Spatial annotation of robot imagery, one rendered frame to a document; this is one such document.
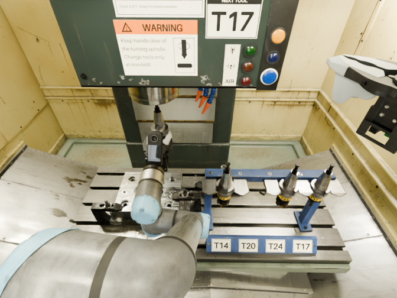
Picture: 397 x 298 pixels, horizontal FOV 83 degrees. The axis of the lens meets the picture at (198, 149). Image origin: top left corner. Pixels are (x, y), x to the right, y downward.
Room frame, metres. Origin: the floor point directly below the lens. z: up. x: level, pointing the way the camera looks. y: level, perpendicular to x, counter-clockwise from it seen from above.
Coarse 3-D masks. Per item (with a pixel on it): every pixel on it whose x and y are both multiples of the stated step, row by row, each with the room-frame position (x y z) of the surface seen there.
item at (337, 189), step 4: (332, 180) 0.53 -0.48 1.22; (336, 180) 0.53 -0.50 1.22; (332, 184) 0.51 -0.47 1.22; (336, 184) 0.51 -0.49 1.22; (340, 184) 0.51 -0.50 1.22; (332, 188) 0.49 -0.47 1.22; (336, 188) 0.49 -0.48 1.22; (340, 188) 0.49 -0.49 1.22; (332, 192) 0.47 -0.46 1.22; (336, 192) 0.47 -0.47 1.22; (340, 192) 0.47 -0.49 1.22; (344, 192) 0.47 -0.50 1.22; (340, 196) 0.46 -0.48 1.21
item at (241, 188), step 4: (232, 180) 0.53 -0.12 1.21; (236, 180) 0.53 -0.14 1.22; (240, 180) 0.53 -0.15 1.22; (244, 180) 0.53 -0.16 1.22; (236, 184) 0.51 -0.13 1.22; (240, 184) 0.51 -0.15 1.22; (244, 184) 0.51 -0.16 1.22; (236, 188) 0.49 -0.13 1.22; (240, 188) 0.49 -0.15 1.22; (244, 188) 0.49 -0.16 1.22; (248, 188) 0.49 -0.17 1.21; (236, 192) 0.47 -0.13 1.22; (240, 192) 0.47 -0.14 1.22; (244, 192) 0.47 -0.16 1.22; (248, 192) 0.47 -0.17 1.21
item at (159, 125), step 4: (156, 112) 0.66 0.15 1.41; (160, 112) 0.66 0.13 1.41; (156, 116) 0.66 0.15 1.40; (160, 116) 0.66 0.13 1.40; (156, 120) 0.65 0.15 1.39; (160, 120) 0.66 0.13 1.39; (156, 124) 0.65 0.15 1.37; (160, 124) 0.65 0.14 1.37; (164, 124) 0.67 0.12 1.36; (156, 128) 0.65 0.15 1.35; (160, 128) 0.65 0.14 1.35; (164, 128) 0.66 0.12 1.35
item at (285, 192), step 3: (282, 180) 0.52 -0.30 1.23; (279, 183) 0.50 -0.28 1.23; (279, 186) 0.50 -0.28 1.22; (282, 186) 0.49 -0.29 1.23; (297, 186) 0.49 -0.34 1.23; (282, 189) 0.48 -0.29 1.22; (285, 189) 0.48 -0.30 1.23; (294, 189) 0.48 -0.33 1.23; (297, 189) 0.48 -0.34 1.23; (282, 192) 0.48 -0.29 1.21; (285, 192) 0.47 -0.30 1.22; (288, 192) 0.47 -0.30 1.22; (291, 192) 0.48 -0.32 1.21; (294, 192) 0.47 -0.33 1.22; (285, 195) 0.47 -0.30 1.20; (288, 195) 0.47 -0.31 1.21; (294, 195) 0.47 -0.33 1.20
